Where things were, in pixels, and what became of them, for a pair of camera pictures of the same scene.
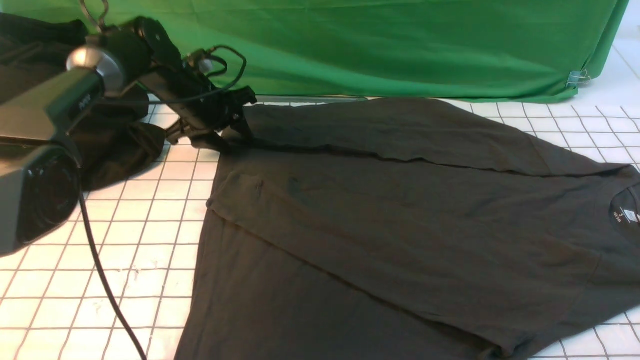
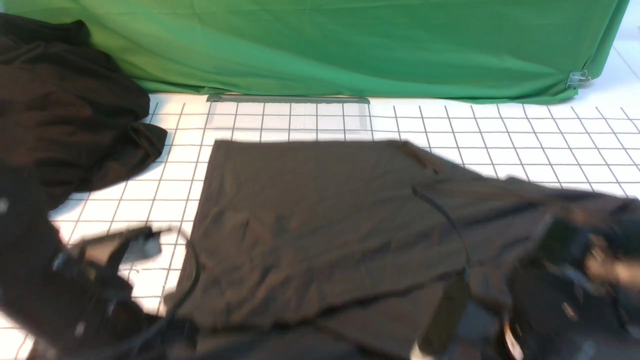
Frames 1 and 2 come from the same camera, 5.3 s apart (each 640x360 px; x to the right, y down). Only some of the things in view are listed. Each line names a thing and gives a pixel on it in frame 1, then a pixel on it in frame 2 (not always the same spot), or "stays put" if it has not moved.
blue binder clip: x=576 y=78 stays put
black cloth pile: x=112 y=141 stays put
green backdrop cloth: x=543 y=50 stays put
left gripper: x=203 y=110 to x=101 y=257
